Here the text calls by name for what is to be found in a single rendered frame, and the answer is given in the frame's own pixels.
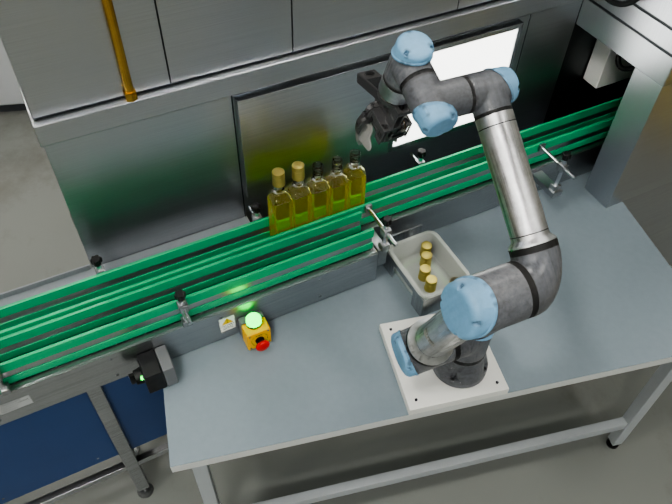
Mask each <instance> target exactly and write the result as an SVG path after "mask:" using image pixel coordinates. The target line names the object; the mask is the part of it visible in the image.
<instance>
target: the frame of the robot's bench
mask: <svg viewBox="0 0 672 504"><path fill-rule="evenodd" d="M671 381H672V362H669V363H665V364H661V365H660V366H659V368H658V369H657V370H656V372H655V373H654V374H653V376H652V377H651V378H650V380H649V381H648V382H647V384H646V385H645V386H644V388H643V389H642V391H641V392H640V393H639V395H638V396H637V397H636V399H635V400H634V401H633V403H632V404H631V405H630V407H629V408H628V410H627V411H626V412H625V414H624V415H623V416H622V417H620V418H616V419H611V420H607V421H603V422H599V423H594V424H590V425H586V426H582V427H577V428H573V429H569V430H565V431H560V432H556V433H552V434H547V435H543V436H539V437H535V438H530V439H526V440H522V441H518V442H513V443H509V444H505V445H501V446H496V447H492V448H488V449H483V450H479V451H475V452H471V453H466V454H462V455H458V456H454V457H449V458H445V459H441V460H437V461H432V462H428V463H424V464H419V465H415V466H411V467H407V468H402V469H398V470H394V471H390V472H385V473H381V474H377V475H373V476H368V477H364V478H360V479H355V480H351V481H347V482H343V483H338V484H334V485H330V486H326V487H321V488H317V489H313V490H309V491H304V492H300V493H296V494H291V495H287V496H283V497H279V498H274V499H270V500H266V501H262V502H257V503H253V504H311V503H315V502H319V501H323V500H328V499H332V498H336V497H340V496H344V495H349V494H353V493H357V492H361V491H365V490H370V489H374V488H378V487H382V486H386V485H391V484H395V483H399V482H403V481H407V480H412V479H416V478H420V477H424V476H428V475H433V474H437V473H441V472H445V471H449V470H454V469H458V468H462V467H466V466H470V465H475V464H479V463H483V462H487V461H491V460H496V459H500V458H504V457H508V456H512V455H517V454H521V453H525V452H529V451H533V450H538V449H542V448H546V447H550V446H554V445H559V444H563V443H567V442H571V441H575V440H580V439H584V438H588V437H592V436H596V435H601V434H605V433H609V432H611V433H610V434H609V435H608V439H607V440H606V444H607V446H608V447H609V448H611V449H616V448H617V447H618V446H619V444H622V443H623V442H624V440H625V439H626V438H627V437H628V435H629V434H630V433H631V432H632V430H633V429H634V428H635V427H636V425H637V424H638V423H639V421H640V420H641V419H642V418H643V416H644V415H645V414H646V413H647V411H648V410H649V409H650V408H651V406H652V405H653V404H654V402H655V401H656V400H657V399H658V397H659V396H660V395H661V394H662V392H663V391H664V390H665V389H666V387H667V386H668V385H669V383H670V382H671ZM192 470H193V473H194V476H195V479H196V482H197V485H198V488H199V491H200V494H201V496H202V499H203V502H204V504H220V501H219V498H218V494H217V491H216V487H215V484H214V481H213V477H212V474H211V470H210V467H209V465H205V466H200V467H196V468H192Z"/></svg>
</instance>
